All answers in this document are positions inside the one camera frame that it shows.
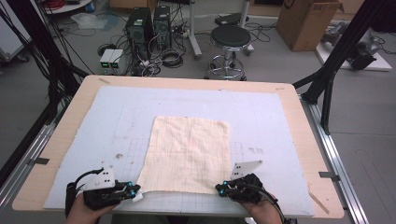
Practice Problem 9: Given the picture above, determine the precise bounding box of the cream checked cloth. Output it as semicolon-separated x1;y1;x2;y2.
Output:
132;115;233;203

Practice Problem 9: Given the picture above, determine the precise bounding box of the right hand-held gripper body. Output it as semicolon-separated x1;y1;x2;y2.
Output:
227;160;265;205

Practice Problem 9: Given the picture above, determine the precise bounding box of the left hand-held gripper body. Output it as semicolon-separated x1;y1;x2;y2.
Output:
81;163;127;211

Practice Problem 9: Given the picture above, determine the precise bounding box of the narrow black computer tower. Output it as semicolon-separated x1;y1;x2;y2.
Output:
153;5;173;51

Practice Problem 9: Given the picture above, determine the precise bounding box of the black metal frame strut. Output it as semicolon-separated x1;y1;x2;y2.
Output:
292;0;391;135

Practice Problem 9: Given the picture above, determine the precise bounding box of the black round stool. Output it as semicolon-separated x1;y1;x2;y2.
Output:
204;24;252;82

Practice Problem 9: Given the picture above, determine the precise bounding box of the clear plastic bag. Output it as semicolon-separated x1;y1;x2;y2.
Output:
70;12;109;31

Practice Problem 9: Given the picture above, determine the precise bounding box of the white foam mat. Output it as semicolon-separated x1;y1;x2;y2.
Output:
43;85;316;217

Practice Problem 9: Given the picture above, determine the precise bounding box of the silver aluminium rail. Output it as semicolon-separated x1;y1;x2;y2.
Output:
0;122;57;208
300;94;371;224

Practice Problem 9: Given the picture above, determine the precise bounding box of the brown cardboard box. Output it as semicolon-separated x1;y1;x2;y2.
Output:
276;0;344;52

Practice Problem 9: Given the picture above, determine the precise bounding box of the grey table leg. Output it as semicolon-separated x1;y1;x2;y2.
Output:
238;0;255;56
187;0;204;61

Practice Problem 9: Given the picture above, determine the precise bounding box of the white round table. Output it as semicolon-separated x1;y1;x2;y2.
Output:
43;0;94;15

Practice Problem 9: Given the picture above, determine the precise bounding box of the person's right hand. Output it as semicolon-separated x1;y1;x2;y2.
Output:
241;193;283;224

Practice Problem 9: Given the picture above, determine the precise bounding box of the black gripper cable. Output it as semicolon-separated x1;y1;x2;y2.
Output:
246;182;290;224
64;167;106;218

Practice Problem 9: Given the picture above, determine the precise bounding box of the coiled black cable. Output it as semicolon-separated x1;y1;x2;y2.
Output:
161;48;185;69

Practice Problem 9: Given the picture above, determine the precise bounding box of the wide black computer tower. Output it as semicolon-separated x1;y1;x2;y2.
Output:
125;7;154;61

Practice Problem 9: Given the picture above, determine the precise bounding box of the white power supply unit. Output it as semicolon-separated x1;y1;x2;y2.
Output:
109;49;126;75
99;49;115;75

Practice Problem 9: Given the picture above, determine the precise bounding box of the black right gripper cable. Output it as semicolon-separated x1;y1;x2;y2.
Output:
246;182;290;224

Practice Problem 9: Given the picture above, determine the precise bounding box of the thin wooden stick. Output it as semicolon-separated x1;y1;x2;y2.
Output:
307;190;331;215

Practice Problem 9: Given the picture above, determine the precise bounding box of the flat black device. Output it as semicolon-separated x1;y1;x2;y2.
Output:
214;12;249;27

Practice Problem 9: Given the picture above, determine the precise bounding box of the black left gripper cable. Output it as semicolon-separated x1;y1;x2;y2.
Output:
64;167;106;218

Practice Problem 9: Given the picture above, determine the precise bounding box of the black metal frame with cables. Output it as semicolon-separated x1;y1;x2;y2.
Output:
0;0;91;125

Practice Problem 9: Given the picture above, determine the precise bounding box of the person's left hand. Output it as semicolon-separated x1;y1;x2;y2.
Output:
65;192;119;224

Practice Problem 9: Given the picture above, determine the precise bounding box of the white board with grey device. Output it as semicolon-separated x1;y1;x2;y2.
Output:
315;21;393;73

